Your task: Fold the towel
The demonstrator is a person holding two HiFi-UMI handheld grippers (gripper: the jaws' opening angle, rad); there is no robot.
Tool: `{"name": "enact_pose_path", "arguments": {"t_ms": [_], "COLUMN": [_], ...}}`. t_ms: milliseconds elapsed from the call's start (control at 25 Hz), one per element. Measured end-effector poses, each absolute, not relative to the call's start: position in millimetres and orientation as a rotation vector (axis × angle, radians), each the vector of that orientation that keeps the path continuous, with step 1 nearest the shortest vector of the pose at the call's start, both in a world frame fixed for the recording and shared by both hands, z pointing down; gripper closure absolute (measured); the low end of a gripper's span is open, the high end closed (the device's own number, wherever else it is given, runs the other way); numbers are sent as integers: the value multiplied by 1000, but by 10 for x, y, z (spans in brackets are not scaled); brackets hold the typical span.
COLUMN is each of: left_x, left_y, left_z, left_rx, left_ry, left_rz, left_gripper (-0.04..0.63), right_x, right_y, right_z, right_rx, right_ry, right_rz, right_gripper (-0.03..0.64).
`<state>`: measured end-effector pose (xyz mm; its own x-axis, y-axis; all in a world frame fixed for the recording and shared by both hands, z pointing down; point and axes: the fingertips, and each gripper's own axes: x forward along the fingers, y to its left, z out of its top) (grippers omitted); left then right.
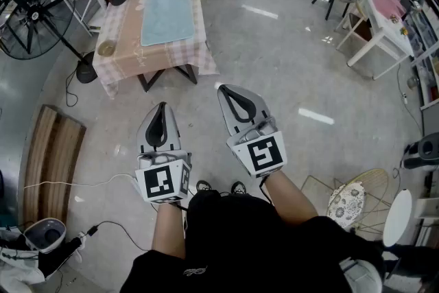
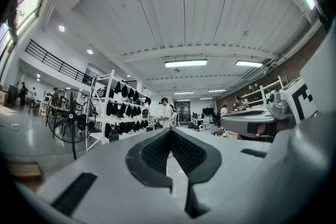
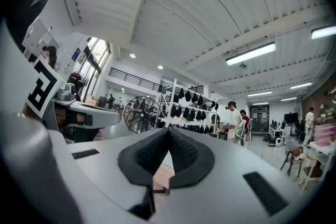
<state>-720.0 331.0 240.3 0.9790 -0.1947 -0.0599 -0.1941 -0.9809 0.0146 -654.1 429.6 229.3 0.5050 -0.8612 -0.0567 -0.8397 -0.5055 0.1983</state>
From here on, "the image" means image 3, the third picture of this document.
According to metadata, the black-legged chair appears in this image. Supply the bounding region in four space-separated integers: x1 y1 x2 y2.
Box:
280 138 305 177

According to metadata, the stack of pink boxes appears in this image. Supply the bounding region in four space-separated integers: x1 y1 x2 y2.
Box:
313 123 336 147

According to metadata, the white wooden stool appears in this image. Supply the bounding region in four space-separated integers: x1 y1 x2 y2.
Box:
298 153 324 192

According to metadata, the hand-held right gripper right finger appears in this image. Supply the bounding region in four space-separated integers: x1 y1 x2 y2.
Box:
167 127 216 189

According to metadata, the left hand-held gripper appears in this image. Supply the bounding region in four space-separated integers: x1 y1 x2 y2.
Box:
25 55 122 144

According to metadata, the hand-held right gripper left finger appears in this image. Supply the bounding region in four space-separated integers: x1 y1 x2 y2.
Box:
118 127 170 187

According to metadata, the black wall screen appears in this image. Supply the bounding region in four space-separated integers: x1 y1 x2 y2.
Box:
284 112 299 124

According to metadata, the black floor fan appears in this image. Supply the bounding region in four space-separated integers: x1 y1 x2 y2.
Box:
122 95 164 134

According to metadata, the long ceiling lamp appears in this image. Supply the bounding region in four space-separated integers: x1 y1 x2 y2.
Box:
311 25 336 40
225 41 277 66

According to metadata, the white shelf rack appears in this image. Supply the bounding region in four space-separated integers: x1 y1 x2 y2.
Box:
155 78 219 136

